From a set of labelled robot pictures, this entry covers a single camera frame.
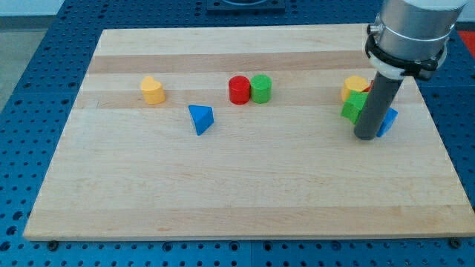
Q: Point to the red cylinder block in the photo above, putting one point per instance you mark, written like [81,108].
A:
[239,90]

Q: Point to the red block behind rod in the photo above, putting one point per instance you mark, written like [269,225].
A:
[369,87]

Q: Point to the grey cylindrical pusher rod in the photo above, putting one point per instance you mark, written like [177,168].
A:
[376,106]

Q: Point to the wooden board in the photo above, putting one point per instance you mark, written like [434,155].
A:
[290,168]

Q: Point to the green cube block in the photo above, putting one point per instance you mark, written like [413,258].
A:
[353,106]

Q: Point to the blue block behind rod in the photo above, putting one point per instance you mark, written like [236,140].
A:
[387,123]

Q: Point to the blue triangle block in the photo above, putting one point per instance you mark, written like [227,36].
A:
[202,117]

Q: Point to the yellow heart block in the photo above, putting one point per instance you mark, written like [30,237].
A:
[152,91]

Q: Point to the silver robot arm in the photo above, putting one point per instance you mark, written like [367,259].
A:
[409,37]

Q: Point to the green cylinder block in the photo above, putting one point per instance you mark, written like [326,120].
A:
[261,88]

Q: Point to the yellow hexagon block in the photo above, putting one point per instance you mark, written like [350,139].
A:
[353,83]

